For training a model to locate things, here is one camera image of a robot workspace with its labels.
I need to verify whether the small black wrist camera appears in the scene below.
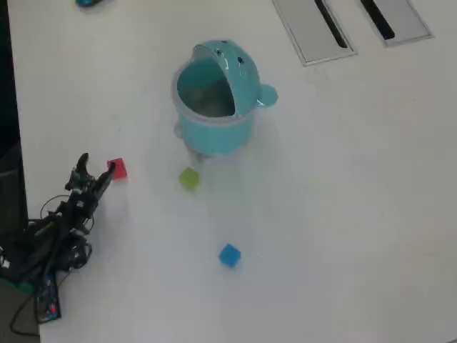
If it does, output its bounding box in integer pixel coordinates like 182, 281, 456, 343
64, 167, 84, 191

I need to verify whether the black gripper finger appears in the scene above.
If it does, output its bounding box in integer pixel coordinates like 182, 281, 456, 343
76, 152, 94, 183
93, 161, 117, 196

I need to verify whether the green table clamp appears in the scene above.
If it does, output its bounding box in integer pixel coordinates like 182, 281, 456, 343
0, 277, 36, 294

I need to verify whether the blue cube block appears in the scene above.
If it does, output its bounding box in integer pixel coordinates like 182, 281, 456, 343
219, 243, 242, 269

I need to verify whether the black power cable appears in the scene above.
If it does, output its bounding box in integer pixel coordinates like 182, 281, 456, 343
9, 292, 40, 337

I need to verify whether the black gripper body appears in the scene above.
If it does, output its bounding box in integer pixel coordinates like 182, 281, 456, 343
64, 178, 101, 219

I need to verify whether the red cube block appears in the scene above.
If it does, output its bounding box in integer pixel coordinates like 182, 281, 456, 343
106, 157, 129, 181

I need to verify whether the silver desk cable hatch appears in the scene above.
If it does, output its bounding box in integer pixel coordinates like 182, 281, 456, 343
356, 0, 433, 49
271, 0, 358, 67

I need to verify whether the thin black servo cable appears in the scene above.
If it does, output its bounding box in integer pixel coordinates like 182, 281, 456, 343
39, 194, 94, 235

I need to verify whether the teal cartoon animal bin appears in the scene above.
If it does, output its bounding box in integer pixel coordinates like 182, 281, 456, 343
171, 39, 278, 161

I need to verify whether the green cube block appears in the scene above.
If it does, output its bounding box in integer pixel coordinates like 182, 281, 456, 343
179, 166, 201, 191

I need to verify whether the blue controller circuit board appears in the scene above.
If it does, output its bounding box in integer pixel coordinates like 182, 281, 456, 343
34, 273, 62, 324

